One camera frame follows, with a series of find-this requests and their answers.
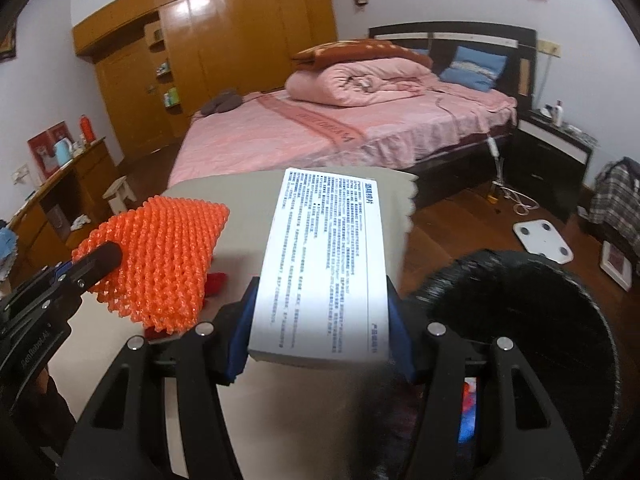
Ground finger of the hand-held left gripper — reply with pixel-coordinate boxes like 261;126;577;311
51;241;124;292

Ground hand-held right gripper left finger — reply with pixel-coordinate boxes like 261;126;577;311
60;276;262;480

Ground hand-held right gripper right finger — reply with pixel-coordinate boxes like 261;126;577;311
386;284;586;480

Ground orange foam net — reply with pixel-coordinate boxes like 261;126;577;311
71;197;231;338

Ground white printed paper box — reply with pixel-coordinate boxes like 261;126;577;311
247;167;396;368

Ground black lined trash bin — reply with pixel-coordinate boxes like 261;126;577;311
350;250;621;480

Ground person's left forearm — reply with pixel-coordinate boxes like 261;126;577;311
0;367;76;480

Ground red cloth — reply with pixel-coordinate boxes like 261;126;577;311
202;272;229;296

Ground small wooden stool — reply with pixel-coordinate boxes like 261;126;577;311
102;176;136;213

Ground blue cloth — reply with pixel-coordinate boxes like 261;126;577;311
0;227;18;271

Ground wooden desk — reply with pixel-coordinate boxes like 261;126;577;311
0;136;121;281

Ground light blue kettle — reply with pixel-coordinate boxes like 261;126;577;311
51;137;73;167

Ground red framed photo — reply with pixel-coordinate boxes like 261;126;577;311
45;121;72;144
27;132;61;180

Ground beige cloth covered table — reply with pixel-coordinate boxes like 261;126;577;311
50;167;418;480

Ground white bathroom scale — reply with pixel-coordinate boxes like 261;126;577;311
513;217;573;262

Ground bed with pink sheet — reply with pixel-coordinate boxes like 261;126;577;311
167;25;538;211

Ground dark nightstand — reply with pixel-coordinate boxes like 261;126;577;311
507;110;593;223

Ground white framed picture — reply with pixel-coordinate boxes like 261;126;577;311
599;241;633;292

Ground plaid cloth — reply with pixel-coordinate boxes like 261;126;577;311
587;157;640;241

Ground wooden wardrobe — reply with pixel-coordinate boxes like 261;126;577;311
71;0;338;156

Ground folded pink quilt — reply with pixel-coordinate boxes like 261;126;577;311
286;59;436;107

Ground blue pillow with patterned trim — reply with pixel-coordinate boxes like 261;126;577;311
440;46;507;92

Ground folded brown blanket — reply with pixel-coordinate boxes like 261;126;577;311
291;37;433;72

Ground white floor cables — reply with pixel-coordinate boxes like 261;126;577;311
495;180;540;216

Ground blanket cable with white controller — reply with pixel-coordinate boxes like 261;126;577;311
482;130;506;181

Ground framed wall hanging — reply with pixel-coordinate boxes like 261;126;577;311
0;25;18;61

